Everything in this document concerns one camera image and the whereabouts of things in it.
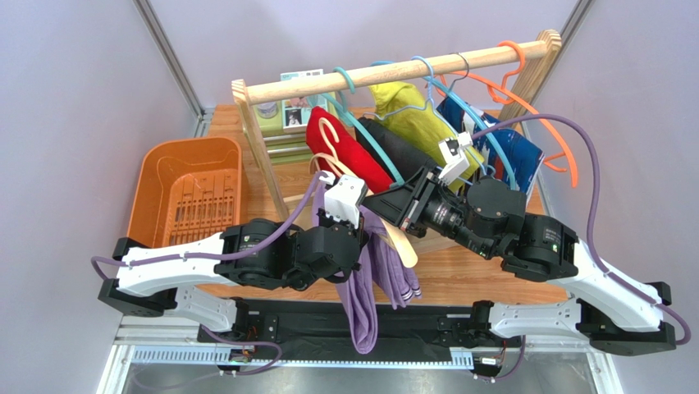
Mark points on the orange plastic hanger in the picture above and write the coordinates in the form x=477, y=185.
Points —
x=499, y=93

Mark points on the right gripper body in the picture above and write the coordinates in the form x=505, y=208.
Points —
x=412, y=202

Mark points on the black garment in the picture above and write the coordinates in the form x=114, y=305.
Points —
x=407, y=159

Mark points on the red garment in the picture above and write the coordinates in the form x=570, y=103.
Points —
x=349, y=151

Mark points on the purple trousers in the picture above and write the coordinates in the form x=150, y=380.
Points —
x=380, y=264

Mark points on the beige wooden hanger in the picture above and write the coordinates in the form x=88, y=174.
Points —
x=395, y=237

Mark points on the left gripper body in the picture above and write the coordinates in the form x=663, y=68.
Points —
x=326, y=221

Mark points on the orange plastic basket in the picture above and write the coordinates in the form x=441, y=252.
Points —
x=189, y=190

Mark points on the light blue wire hanger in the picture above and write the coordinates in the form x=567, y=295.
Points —
x=436, y=96

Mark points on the teal plastic hanger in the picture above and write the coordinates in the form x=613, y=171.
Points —
x=345, y=115

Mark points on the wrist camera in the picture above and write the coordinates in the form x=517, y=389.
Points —
x=343, y=198
x=454, y=152

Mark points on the yellow-green garment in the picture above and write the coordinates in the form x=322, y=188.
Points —
x=402, y=109

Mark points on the blue plastic hanger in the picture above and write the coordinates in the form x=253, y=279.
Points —
x=432, y=81

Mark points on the blue patterned garment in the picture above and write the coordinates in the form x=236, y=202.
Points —
x=506, y=154

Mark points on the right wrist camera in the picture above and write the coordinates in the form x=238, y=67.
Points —
x=454, y=152

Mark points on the wooden clothes rack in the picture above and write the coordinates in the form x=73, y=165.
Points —
x=540, y=54

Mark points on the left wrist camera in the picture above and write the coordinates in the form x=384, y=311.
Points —
x=343, y=198

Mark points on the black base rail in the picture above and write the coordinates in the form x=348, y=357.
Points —
x=320, y=332

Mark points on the green box with jar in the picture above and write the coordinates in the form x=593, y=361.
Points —
x=283, y=126

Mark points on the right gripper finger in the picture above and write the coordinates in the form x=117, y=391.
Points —
x=414, y=180
x=398, y=205

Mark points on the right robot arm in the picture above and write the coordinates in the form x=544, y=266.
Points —
x=613, y=312

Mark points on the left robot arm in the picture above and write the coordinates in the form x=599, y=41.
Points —
x=152, y=283

